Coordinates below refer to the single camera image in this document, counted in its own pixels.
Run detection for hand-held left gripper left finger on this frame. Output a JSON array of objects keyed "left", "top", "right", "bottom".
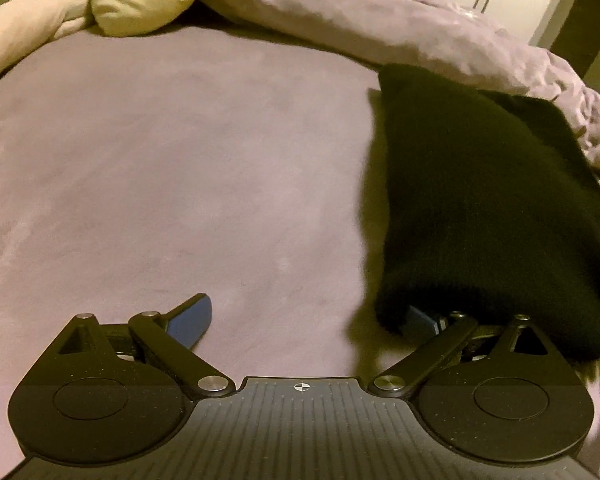
[{"left": 55, "top": 293, "right": 237, "bottom": 397}]

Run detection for purple crumpled duvet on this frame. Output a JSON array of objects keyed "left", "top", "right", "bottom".
[{"left": 200, "top": 0, "right": 600, "bottom": 186}]

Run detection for black garment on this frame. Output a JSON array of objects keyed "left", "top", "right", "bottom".
[{"left": 362, "top": 62, "right": 600, "bottom": 365}]

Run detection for purple bed sheet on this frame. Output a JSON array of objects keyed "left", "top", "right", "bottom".
[{"left": 0, "top": 22, "right": 600, "bottom": 471}]

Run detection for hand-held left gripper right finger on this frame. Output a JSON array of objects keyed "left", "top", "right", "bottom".
[{"left": 372, "top": 307, "right": 563, "bottom": 399}]

